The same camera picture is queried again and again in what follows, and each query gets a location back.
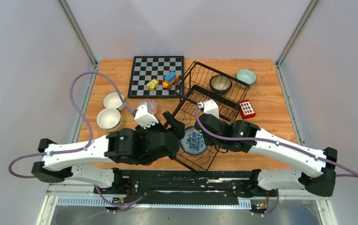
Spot white blue rose bowl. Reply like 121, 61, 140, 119
179, 126, 207, 156

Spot blue white geometric bowl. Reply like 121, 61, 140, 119
136, 98, 158, 115

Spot black patterned rim bowl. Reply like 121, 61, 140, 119
209, 75, 232, 90

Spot black wire dish rack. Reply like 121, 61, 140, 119
163, 61, 250, 173

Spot beige floral bowl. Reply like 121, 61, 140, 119
97, 108, 122, 128
101, 124, 121, 132

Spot teal white dotted bowl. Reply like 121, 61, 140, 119
103, 92, 125, 111

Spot white grid pattern bowl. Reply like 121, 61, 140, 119
236, 68, 257, 85

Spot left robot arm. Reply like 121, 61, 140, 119
31, 110, 185, 194

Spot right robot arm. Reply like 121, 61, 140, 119
194, 114, 337, 197

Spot red toy window brick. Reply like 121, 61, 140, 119
238, 99, 256, 120

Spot blue yellow toy brick car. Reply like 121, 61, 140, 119
162, 71, 180, 90

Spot yellow owl toy block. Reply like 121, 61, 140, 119
145, 78, 159, 90

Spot black and white chessboard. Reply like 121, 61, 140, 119
127, 56, 184, 98

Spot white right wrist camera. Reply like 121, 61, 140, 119
197, 99, 220, 119

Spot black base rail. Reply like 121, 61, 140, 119
47, 169, 324, 210

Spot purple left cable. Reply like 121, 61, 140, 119
8, 71, 147, 225

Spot purple cable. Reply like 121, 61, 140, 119
8, 71, 147, 225
194, 104, 358, 217

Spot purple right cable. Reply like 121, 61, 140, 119
194, 104, 358, 217

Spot aluminium frame post right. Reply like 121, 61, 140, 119
276, 0, 320, 67

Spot aluminium frame post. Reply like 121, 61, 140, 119
276, 0, 320, 67
57, 0, 98, 66

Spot aluminium frame post left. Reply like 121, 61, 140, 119
57, 0, 98, 66

